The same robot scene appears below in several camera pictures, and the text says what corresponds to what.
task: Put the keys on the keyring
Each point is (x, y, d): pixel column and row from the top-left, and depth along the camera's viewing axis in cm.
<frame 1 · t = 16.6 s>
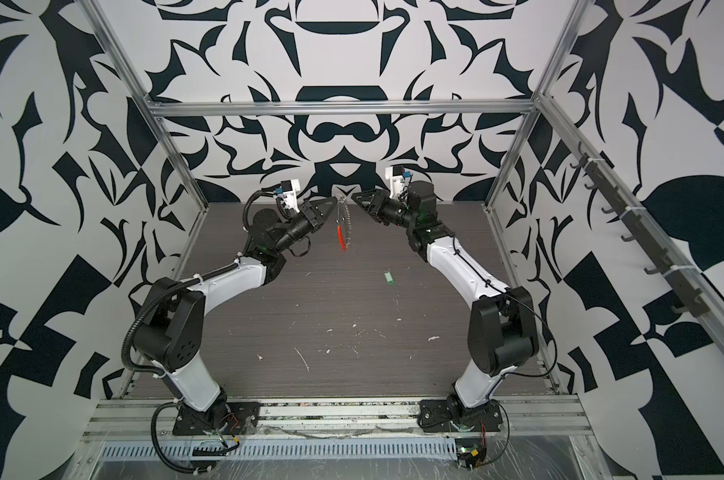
left hand: (338, 192, 75), fingers closed
right hand: (353, 197, 76), fingers open
silver keyring with red tag: (338, 224, 79), point 29 cm above the table

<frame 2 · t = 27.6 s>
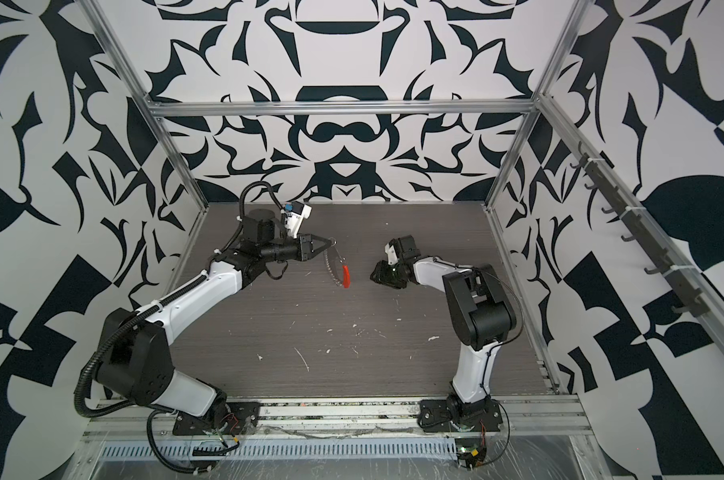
left hand: (332, 237, 78), fingers closed
right hand: (377, 274, 97), fingers open
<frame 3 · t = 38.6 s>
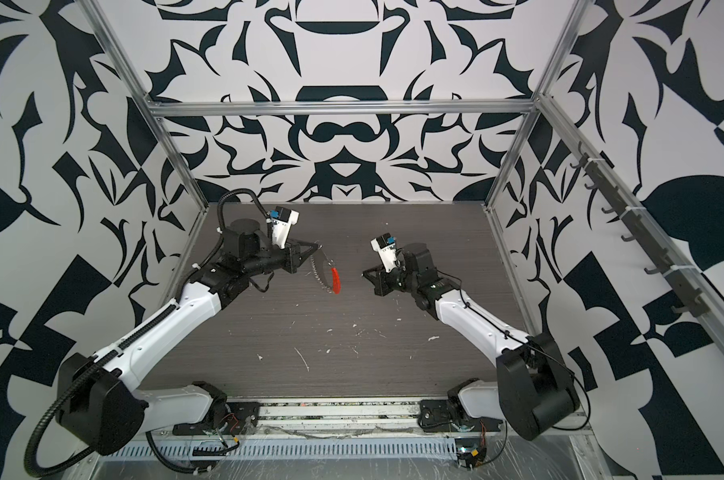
left hand: (317, 240, 74), fingers closed
right hand: (367, 271, 82), fingers closed
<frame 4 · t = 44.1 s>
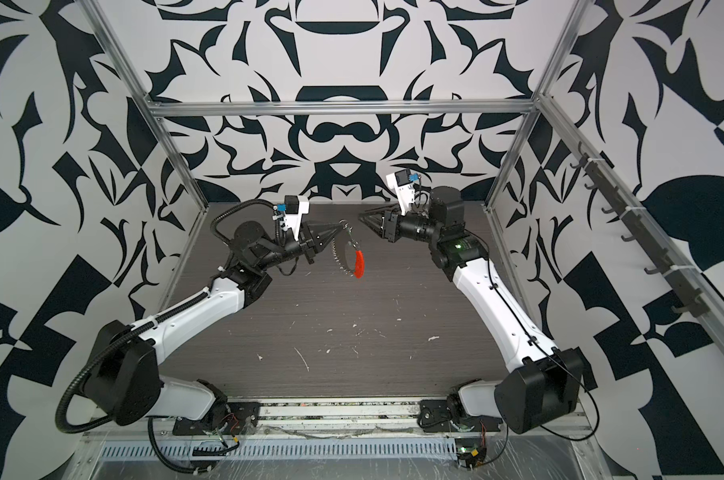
left hand: (342, 219, 66), fingers closed
right hand: (364, 214, 67), fingers open
silver keyring with red tag: (358, 270, 74), point 25 cm above the table

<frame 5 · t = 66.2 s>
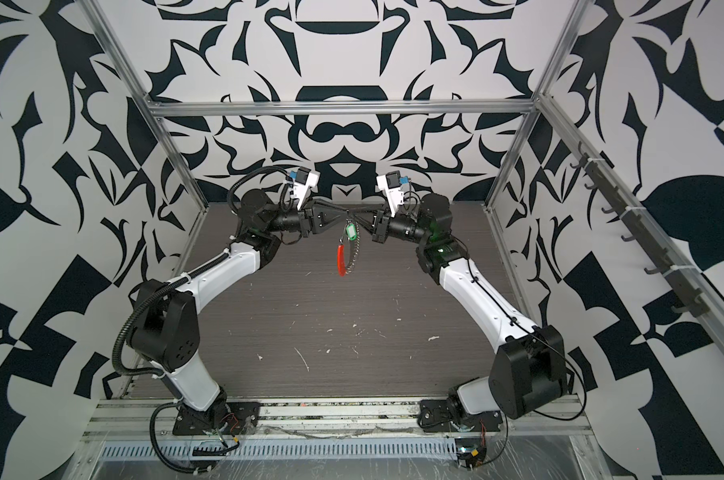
left hand: (349, 208, 67), fingers closed
right hand: (350, 215, 67), fingers closed
silver keyring with red tag: (341, 250, 69), point 33 cm above the table

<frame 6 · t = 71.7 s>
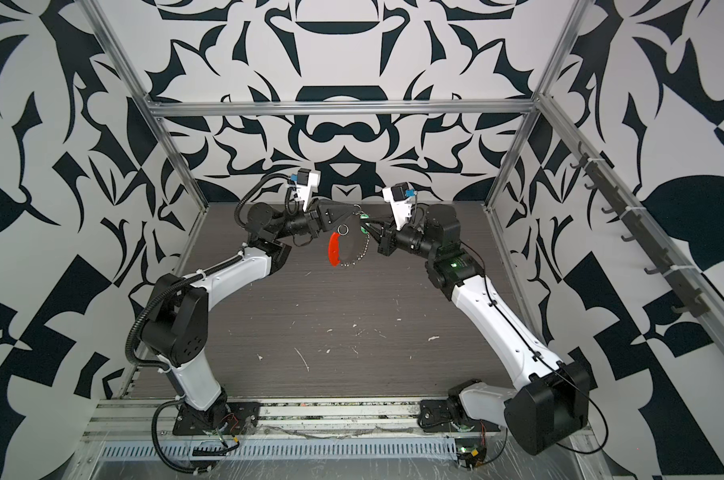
left hand: (354, 202, 66), fingers closed
right hand: (363, 221, 67), fingers closed
silver keyring with red tag: (334, 247, 73), point 30 cm above the table

